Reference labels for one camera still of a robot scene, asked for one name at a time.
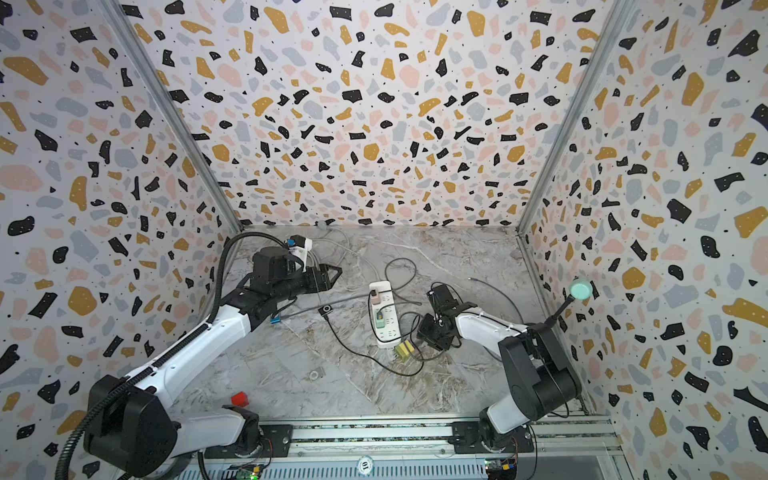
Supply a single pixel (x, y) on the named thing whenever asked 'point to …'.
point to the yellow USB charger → (403, 350)
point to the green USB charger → (380, 323)
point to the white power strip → (390, 335)
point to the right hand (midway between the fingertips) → (424, 337)
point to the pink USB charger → (376, 299)
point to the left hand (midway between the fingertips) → (339, 270)
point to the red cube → (240, 399)
